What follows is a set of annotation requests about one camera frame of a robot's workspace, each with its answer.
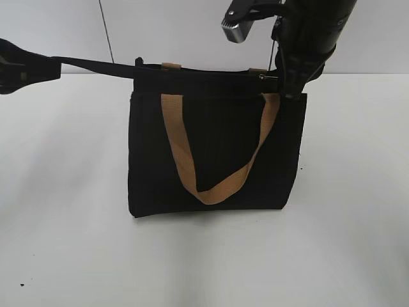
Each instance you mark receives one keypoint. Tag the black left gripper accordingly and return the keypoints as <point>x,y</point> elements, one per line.
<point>20,68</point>

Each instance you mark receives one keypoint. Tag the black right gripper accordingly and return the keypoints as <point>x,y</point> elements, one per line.
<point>297,60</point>

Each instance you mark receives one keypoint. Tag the black tote bag tan handles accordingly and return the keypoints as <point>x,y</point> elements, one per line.
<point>207,140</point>

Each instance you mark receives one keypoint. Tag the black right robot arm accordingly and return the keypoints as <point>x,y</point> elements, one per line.
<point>329,18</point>

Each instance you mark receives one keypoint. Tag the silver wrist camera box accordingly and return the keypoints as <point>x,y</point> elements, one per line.
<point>241,14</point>

